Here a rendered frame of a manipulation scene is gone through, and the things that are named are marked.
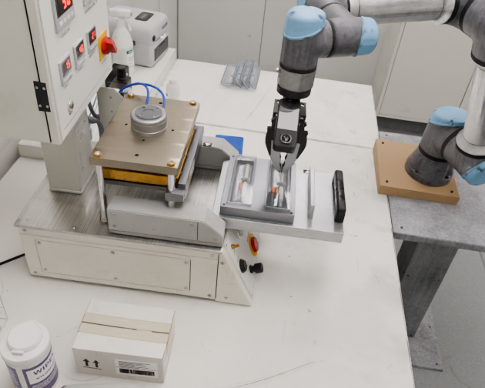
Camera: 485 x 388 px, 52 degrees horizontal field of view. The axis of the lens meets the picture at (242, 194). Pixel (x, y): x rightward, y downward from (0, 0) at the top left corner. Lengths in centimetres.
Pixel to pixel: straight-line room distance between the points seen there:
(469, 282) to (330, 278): 136
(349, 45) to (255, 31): 263
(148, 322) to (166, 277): 14
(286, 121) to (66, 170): 52
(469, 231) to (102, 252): 105
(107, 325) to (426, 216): 99
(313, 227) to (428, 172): 63
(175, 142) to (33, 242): 40
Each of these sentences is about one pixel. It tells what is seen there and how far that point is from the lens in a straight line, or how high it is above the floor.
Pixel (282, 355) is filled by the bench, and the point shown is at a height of 75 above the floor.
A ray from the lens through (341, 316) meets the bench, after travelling 126.
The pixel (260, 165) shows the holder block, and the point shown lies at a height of 99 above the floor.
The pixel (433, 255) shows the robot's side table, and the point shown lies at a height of 49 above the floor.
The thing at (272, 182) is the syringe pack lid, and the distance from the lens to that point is 117.
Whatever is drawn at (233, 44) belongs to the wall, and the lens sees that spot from 370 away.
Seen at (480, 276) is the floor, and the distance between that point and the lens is 266.
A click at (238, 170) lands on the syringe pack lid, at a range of 119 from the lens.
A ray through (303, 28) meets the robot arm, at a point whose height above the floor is 138.
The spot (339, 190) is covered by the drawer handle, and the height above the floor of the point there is 101.
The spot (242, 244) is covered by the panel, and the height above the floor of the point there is 84.
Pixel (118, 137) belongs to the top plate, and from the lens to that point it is 110.
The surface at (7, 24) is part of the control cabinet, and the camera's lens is 94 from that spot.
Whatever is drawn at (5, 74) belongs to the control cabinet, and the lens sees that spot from 99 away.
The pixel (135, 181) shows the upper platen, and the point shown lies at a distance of 110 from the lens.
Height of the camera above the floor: 172
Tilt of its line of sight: 39 degrees down
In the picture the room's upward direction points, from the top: 6 degrees clockwise
